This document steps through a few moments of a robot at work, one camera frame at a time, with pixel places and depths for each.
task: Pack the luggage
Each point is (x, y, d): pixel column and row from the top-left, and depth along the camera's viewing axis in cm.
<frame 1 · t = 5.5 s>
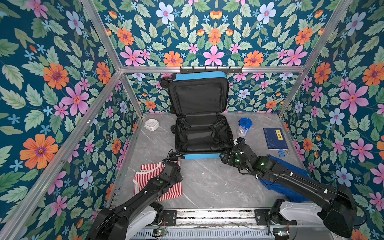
left hand: (182, 172, 86), fingers closed
right hand: (223, 156, 78), fingers open
blue open suitcase: (199, 100, 97), point 24 cm above the table
red white striped shirt: (150, 171, 90), point 2 cm above the table
clear jar blue lid: (244, 124, 99), point 13 cm above the table
dark blue book: (275, 139, 106), on the table
white round device: (151, 124, 110), point 5 cm above the table

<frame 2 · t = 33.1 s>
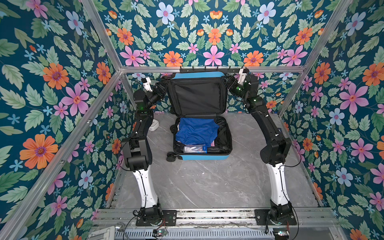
left hand: (169, 79, 80), fingers open
right hand: (224, 78, 83), fingers open
clear jar blue lid: (201, 149, 92), point 8 cm above the table
blue t-shirt: (196, 130, 104), point 7 cm above the table
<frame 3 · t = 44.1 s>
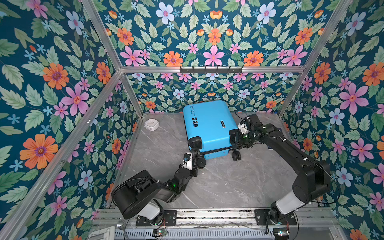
left hand: (198, 157, 84), fingers closed
right hand: (233, 141, 84), fingers open
blue open suitcase: (209, 125, 88), point 21 cm above the table
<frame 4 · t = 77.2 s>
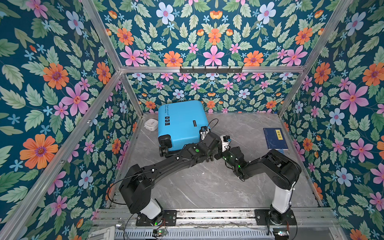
left hand: (217, 142, 80), fingers open
right hand: (213, 143, 89), fingers closed
blue open suitcase: (179, 122, 88), point 22 cm above the table
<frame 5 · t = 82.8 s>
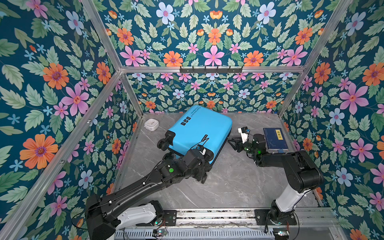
left hand: (207, 167, 70), fingers open
right hand: (231, 138, 92), fingers open
blue open suitcase: (199, 126, 88), point 21 cm above the table
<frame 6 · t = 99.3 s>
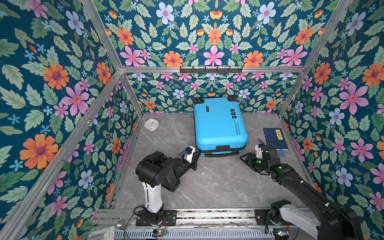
left hand: (200, 150, 87), fingers closed
right hand: (241, 158, 83), fingers open
blue open suitcase: (220, 129, 87), point 20 cm above the table
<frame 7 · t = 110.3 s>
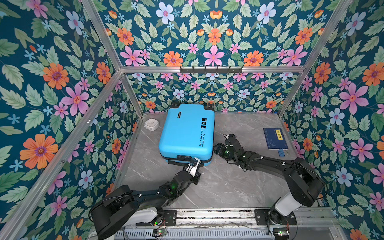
left hand: (202, 164, 81), fingers closed
right hand: (213, 148, 88), fingers open
blue open suitcase: (188, 132, 85), point 21 cm above the table
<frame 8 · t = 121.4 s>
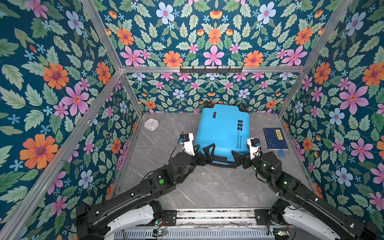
left hand: (212, 145, 62), fingers open
right hand: (240, 148, 73), fingers open
blue open suitcase: (223, 129, 86), point 21 cm above the table
